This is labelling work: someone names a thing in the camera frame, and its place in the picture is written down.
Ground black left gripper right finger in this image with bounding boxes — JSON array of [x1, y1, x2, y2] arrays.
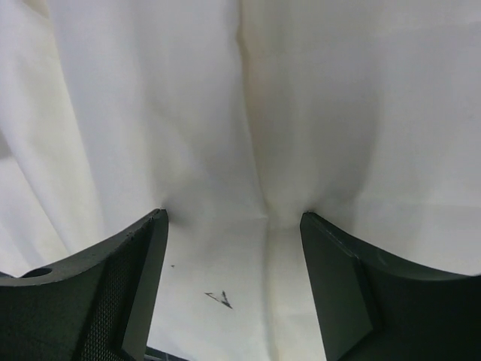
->
[[300, 212, 480, 360]]

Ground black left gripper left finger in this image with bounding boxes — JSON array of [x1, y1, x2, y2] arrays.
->
[[1, 209, 168, 360]]

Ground cream pillowcase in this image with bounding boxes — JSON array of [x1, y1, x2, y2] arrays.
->
[[1, 1, 480, 360]]

